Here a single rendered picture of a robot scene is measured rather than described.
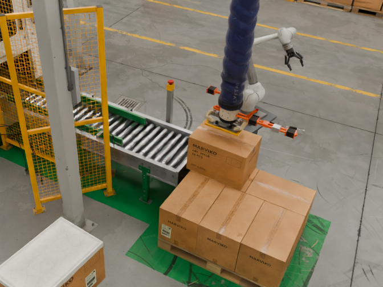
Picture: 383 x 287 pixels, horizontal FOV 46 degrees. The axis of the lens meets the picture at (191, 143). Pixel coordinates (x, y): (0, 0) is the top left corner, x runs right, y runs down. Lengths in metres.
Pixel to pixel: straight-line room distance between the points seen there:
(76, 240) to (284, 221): 1.88
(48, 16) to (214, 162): 2.01
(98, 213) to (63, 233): 1.55
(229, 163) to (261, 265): 0.97
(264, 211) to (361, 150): 2.44
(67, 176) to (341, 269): 2.72
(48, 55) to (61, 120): 0.57
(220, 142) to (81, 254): 1.76
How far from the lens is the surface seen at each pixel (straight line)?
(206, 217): 4.04
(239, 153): 4.13
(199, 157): 4.33
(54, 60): 3.47
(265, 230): 4.03
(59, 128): 3.79
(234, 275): 4.33
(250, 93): 4.87
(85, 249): 3.18
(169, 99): 5.04
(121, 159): 4.72
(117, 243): 4.53
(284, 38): 4.54
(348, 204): 5.38
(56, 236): 3.29
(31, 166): 4.53
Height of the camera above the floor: 3.46
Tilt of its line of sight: 37 degrees down
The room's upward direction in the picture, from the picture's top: 5 degrees clockwise
